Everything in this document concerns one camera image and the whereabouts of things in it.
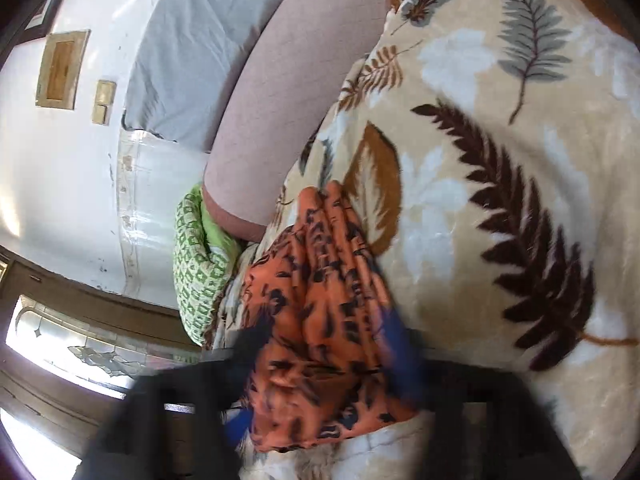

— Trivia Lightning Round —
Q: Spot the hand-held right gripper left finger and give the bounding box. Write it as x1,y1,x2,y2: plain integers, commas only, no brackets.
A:
75,321,272,480

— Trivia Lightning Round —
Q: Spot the orange floral shirt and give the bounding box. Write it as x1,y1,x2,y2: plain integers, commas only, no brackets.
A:
239,181,427,454

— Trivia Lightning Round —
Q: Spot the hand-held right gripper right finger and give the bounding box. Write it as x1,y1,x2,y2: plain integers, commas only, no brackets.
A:
375,304,584,480

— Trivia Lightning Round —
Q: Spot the grey pillow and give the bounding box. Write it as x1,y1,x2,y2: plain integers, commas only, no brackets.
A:
121,0,313,155

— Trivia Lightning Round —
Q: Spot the beige leaf print blanket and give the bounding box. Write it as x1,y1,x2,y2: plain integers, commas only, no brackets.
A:
210,0,640,480

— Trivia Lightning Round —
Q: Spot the small gold wall frame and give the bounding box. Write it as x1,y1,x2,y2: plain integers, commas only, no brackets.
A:
34,28,92,111

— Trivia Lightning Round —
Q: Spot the stained glass door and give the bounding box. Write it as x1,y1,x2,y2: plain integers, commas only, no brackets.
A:
0,247,211,480

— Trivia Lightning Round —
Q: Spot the green checkered quilt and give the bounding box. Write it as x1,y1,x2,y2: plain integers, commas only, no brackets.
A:
172,182,249,349

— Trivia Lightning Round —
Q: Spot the pink bolster cushion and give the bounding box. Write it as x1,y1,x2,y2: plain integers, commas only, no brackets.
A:
201,0,417,242

